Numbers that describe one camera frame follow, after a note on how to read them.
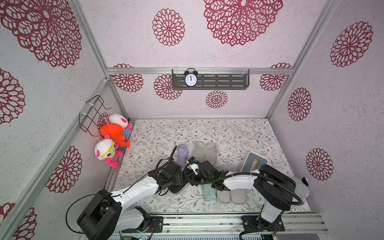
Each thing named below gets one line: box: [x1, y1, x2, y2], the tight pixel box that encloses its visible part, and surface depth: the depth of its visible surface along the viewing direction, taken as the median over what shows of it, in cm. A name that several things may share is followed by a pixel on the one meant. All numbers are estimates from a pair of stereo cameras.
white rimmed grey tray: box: [241, 151, 269, 173], surface depth 94 cm
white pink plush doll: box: [106, 113, 133, 142], surface depth 97 cm
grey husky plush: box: [293, 177, 310, 200], surface depth 67 cm
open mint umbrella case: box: [216, 189, 247, 204], surface depth 83 cm
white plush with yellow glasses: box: [94, 138, 123, 168], surface depth 82 cm
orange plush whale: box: [100, 123, 131, 148], surface depth 91 cm
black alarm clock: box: [184, 68, 199, 88], surface depth 92 cm
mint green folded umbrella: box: [201, 183, 217, 201], surface depth 82 cm
